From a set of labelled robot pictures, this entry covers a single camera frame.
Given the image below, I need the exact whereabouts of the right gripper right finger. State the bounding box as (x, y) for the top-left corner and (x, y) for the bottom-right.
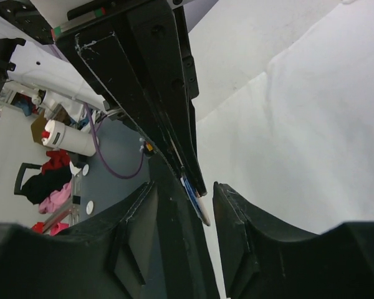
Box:
(213, 183), (374, 298)

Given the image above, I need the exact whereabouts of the white t-shirt with flower print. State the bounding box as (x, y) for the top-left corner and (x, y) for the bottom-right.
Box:
(186, 0), (374, 299)

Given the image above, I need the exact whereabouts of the white bottle red cap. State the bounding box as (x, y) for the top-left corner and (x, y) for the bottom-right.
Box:
(41, 120), (96, 157)

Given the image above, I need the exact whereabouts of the pile of coloured clothes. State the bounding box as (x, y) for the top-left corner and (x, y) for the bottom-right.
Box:
(20, 149), (74, 236)

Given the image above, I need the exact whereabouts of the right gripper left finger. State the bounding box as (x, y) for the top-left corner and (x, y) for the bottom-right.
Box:
(0, 183), (158, 298)

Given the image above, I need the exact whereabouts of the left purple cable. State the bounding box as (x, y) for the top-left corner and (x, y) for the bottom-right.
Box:
(82, 102), (146, 179)

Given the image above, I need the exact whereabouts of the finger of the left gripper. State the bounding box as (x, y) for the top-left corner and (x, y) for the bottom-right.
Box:
(126, 6), (207, 196)

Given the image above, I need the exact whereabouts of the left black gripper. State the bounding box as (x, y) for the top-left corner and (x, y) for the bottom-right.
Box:
(0, 1), (192, 179)

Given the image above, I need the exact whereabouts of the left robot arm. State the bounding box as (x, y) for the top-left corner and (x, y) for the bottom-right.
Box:
(0, 1), (207, 196)

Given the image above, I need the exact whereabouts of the round orange blue brooch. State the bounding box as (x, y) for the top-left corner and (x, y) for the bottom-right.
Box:
(180, 175), (211, 227)

